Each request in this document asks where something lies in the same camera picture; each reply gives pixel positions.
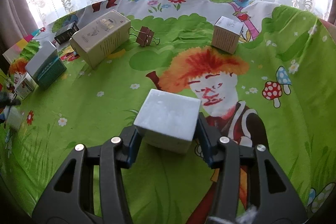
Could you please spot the long white tilted box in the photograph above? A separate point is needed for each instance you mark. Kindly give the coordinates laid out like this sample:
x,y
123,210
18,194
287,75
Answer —
x,y
98,39

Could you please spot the white cube box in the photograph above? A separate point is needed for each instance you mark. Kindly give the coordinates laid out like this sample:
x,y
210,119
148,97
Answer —
x,y
168,121

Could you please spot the white barcode medicine box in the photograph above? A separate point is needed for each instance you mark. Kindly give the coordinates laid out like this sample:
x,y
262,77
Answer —
x,y
13,118

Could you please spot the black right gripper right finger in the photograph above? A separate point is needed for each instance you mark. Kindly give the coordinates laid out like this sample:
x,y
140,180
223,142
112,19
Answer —
x,y
271,198

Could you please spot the beige cube box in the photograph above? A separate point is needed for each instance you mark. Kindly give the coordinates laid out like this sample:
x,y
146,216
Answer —
x,y
226,34

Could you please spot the pink drape curtain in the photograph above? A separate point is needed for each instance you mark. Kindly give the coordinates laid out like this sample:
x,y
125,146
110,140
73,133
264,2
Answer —
x,y
16,22

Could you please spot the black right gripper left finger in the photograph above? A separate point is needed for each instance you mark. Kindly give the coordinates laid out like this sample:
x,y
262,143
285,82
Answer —
x,y
88,186

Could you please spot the maroon binder clip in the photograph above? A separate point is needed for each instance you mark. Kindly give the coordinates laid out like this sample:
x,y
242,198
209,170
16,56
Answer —
x,y
144,36

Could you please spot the black rectangular box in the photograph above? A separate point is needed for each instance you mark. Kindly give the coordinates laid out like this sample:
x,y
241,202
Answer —
x,y
65,33

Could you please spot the green cartoon printed cloth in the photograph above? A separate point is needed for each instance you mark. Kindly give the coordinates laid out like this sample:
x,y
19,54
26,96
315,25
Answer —
x,y
277,89

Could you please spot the small white cartoon box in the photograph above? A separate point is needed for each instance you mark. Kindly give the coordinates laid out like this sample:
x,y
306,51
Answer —
x,y
25,86

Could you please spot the teal green box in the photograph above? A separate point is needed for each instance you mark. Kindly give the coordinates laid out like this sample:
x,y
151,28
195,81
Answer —
x,y
46,66

